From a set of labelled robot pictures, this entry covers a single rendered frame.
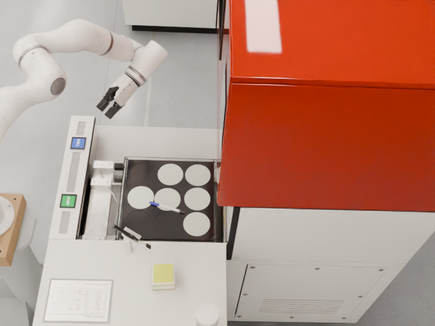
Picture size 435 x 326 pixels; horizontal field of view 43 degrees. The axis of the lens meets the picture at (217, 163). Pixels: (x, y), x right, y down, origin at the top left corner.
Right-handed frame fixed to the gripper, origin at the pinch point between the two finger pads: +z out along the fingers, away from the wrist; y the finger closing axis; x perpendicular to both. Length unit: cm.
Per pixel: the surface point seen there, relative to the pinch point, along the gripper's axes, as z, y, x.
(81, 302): 54, 8, 42
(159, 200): 12.5, -17.0, 32.9
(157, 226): 20.4, -13.2, 39.9
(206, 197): 0, -21, 46
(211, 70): -74, -158, -36
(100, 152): 13.5, -29.6, -3.3
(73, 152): 19.5, -12.3, -4.7
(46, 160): 39, -115, -63
